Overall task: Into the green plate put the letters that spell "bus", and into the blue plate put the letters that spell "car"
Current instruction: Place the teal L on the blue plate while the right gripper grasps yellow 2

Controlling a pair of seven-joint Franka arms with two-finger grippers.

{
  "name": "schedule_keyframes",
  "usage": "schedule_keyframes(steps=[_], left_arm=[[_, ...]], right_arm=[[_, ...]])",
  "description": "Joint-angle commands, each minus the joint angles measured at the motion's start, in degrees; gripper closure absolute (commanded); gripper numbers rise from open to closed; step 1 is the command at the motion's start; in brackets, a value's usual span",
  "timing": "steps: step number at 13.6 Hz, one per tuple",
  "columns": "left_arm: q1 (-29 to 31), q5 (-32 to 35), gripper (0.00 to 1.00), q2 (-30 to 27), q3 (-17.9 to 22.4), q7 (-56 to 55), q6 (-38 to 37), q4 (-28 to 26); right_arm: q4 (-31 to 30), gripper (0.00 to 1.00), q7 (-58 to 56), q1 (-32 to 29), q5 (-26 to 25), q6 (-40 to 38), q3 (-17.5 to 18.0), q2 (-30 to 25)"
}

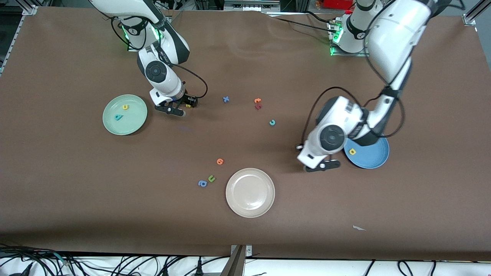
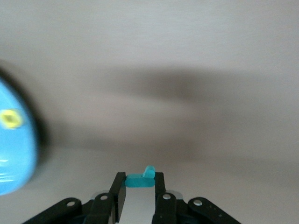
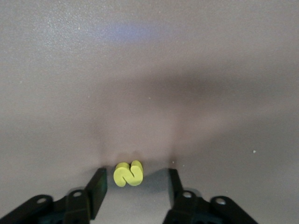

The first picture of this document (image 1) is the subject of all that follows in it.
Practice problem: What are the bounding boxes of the light green plate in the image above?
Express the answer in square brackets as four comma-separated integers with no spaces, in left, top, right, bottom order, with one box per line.
[102,94,148,136]

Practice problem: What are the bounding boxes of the beige plate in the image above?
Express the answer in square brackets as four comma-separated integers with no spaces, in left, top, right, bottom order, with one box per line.
[226,168,275,218]

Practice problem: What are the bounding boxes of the blue plate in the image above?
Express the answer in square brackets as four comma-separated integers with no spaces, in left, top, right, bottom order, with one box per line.
[343,136,390,169]

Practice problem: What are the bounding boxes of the grey metal box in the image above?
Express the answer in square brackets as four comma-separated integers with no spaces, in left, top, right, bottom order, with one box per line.
[224,0,281,12]

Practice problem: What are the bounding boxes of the brown table cover sheet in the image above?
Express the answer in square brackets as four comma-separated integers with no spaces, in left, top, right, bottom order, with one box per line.
[0,7,491,262]

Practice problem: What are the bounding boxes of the red object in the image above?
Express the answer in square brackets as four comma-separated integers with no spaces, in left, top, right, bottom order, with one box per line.
[323,0,355,10]

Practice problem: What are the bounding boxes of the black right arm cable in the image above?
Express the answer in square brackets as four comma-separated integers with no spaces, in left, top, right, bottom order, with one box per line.
[110,17,208,99]

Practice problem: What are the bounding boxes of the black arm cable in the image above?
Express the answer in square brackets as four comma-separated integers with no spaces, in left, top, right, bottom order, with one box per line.
[301,15,415,146]
[110,17,208,99]

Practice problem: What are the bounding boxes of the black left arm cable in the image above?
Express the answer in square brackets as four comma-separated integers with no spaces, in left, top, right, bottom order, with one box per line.
[301,15,415,146]

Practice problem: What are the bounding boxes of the grey metal bracket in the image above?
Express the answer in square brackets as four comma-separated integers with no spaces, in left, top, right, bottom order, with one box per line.
[221,245,254,276]

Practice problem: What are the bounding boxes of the aluminium frame rail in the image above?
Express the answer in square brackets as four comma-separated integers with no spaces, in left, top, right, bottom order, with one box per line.
[0,0,39,75]
[462,0,491,26]

